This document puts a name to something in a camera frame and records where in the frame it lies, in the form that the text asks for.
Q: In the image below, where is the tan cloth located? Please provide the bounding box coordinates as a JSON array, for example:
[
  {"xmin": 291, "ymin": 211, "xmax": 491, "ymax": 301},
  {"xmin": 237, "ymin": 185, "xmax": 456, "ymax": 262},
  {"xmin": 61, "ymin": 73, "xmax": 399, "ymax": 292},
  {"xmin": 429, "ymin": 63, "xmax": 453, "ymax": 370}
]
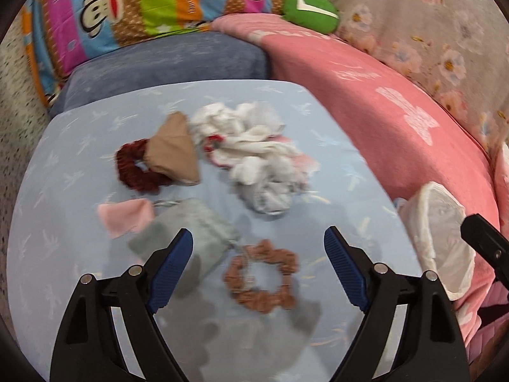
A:
[{"xmin": 144, "ymin": 112, "xmax": 201, "ymax": 186}]

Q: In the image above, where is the grey pouch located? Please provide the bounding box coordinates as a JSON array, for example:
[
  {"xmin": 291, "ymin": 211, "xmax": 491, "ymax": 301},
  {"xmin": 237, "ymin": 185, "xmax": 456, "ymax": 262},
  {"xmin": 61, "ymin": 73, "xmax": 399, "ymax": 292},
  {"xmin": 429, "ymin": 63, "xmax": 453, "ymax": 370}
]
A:
[{"xmin": 128, "ymin": 198, "xmax": 241, "ymax": 283}]

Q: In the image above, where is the pink blanket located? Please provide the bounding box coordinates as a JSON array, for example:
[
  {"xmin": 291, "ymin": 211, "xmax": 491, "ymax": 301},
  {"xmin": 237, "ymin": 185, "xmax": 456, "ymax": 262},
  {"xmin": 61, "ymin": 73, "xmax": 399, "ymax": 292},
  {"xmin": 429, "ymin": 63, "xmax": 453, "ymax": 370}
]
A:
[{"xmin": 210, "ymin": 14, "xmax": 501, "ymax": 361}]

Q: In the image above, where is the pink quilted cloth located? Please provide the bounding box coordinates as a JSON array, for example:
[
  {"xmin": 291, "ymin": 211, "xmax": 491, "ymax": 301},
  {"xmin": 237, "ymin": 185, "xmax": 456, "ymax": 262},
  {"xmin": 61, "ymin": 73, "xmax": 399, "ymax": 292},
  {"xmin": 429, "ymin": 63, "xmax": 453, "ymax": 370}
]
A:
[{"xmin": 467, "ymin": 280, "xmax": 509, "ymax": 367}]

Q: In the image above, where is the white plastic bag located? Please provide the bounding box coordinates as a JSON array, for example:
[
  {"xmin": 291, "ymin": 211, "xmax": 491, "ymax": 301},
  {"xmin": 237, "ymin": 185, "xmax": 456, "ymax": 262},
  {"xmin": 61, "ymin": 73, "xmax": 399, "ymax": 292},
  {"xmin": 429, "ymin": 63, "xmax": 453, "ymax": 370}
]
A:
[{"xmin": 398, "ymin": 182, "xmax": 476, "ymax": 301}]

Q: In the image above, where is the cream dotted cloth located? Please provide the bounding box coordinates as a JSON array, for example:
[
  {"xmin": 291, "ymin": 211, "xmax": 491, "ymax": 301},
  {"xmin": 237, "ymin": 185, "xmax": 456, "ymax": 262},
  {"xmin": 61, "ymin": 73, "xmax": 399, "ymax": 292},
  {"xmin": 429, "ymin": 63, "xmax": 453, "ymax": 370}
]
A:
[{"xmin": 0, "ymin": 16, "xmax": 52, "ymax": 255}]

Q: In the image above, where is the dark red scrunchie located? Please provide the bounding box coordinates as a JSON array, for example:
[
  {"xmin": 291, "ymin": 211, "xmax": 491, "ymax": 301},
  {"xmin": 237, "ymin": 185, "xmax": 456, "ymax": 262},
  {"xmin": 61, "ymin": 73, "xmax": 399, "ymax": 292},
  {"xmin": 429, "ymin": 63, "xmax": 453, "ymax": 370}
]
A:
[{"xmin": 115, "ymin": 140, "xmax": 179, "ymax": 192}]

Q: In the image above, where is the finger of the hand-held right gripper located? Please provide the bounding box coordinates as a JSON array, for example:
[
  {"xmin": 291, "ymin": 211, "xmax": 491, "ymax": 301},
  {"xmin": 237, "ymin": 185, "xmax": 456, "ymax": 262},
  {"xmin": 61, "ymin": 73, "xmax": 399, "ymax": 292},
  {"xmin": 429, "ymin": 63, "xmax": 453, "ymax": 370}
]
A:
[{"xmin": 461, "ymin": 214, "xmax": 509, "ymax": 283}]

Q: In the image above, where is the brown scrunchie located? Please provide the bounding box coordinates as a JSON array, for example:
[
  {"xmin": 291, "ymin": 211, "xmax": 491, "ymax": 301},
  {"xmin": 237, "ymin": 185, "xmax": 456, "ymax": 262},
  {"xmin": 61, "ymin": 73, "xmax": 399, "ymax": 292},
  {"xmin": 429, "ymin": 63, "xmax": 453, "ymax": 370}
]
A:
[{"xmin": 223, "ymin": 240, "xmax": 299, "ymax": 313}]

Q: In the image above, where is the grey floral quilt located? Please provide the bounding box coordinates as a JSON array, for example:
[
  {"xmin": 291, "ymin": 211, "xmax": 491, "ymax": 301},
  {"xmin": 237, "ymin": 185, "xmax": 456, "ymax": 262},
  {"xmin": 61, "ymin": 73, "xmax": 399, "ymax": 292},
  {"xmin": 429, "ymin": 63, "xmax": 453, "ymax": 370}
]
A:
[{"xmin": 300, "ymin": 0, "xmax": 509, "ymax": 156}]

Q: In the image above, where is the green round cushion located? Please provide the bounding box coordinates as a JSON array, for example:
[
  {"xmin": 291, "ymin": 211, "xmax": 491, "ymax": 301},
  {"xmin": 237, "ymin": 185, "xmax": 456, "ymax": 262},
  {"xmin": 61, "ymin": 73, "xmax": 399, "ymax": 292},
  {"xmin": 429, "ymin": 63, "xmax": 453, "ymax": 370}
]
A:
[{"xmin": 282, "ymin": 0, "xmax": 340, "ymax": 36}]

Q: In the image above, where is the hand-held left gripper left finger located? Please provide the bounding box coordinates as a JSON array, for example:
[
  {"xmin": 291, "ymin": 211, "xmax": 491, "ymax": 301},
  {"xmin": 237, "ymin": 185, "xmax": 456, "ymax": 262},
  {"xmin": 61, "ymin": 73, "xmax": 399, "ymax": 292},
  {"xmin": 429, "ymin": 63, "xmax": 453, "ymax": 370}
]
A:
[{"xmin": 50, "ymin": 228, "xmax": 195, "ymax": 382}]

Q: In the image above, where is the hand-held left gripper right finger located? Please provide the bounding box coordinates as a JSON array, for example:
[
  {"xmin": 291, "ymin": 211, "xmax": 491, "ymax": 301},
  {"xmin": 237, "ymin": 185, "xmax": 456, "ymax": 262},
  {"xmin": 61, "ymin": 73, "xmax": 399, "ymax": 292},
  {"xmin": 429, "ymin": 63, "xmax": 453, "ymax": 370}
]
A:
[{"xmin": 324, "ymin": 225, "xmax": 468, "ymax": 382}]

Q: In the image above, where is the white grey sock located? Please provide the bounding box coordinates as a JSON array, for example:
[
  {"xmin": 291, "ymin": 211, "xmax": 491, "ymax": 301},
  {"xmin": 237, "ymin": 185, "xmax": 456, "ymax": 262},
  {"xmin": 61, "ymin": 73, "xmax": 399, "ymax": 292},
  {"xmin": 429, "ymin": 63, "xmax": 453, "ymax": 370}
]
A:
[{"xmin": 231, "ymin": 155, "xmax": 308, "ymax": 216}]

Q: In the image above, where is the colourful monkey print blanket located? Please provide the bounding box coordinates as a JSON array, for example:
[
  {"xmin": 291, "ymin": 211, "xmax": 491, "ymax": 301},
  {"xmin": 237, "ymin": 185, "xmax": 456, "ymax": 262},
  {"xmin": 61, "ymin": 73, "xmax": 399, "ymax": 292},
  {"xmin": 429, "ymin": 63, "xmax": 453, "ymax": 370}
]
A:
[{"xmin": 21, "ymin": 0, "xmax": 305, "ymax": 106}]

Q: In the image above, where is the pink printed pillow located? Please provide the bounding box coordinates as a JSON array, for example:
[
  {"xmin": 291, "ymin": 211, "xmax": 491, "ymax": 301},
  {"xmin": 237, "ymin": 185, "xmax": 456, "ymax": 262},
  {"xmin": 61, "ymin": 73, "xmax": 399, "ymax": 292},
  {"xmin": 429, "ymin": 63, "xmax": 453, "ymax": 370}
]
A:
[{"xmin": 492, "ymin": 142, "xmax": 509, "ymax": 195}]

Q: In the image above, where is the blue grey cushion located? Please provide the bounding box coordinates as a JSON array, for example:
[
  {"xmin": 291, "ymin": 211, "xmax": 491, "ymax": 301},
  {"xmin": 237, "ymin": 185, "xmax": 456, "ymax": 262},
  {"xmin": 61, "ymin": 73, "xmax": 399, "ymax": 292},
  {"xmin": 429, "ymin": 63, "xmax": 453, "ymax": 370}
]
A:
[{"xmin": 48, "ymin": 31, "xmax": 273, "ymax": 118}]

